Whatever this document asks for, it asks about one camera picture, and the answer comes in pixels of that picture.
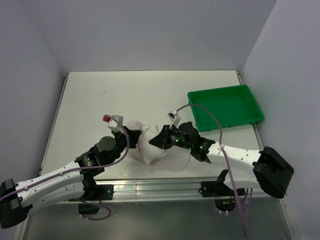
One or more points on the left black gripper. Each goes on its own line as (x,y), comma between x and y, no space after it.
(133,136)

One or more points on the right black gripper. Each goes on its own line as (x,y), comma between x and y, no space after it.
(162,140)

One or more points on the white mesh laundry bag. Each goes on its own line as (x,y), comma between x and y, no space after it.
(174,159)

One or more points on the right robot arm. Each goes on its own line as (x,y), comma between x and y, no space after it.
(262,169)

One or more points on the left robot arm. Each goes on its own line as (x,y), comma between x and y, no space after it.
(73,181)

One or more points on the green plastic bin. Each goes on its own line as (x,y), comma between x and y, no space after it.
(232,106)

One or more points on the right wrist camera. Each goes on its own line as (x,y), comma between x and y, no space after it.
(174,118)

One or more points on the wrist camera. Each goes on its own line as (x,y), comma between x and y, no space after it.
(174,118)
(114,123)

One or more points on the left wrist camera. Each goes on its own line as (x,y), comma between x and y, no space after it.
(114,123)

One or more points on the aluminium frame rail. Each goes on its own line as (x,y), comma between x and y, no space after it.
(150,202)

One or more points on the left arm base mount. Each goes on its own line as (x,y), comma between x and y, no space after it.
(91,202)

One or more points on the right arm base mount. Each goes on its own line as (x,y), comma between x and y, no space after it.
(215,189)

